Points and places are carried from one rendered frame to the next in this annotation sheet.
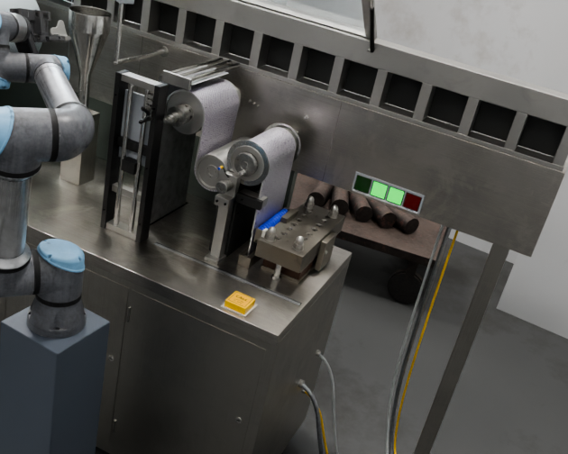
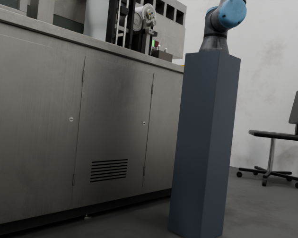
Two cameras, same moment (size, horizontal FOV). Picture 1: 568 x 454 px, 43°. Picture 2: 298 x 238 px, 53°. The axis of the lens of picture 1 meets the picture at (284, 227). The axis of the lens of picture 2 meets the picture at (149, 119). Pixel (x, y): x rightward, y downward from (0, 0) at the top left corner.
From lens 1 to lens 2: 2.84 m
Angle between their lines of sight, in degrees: 70
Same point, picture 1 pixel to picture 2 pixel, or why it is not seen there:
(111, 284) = (144, 73)
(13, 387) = (222, 93)
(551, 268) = not seen: hidden behind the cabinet
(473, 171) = (169, 29)
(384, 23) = not seen: outside the picture
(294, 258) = (170, 56)
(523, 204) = (179, 40)
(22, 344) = (228, 61)
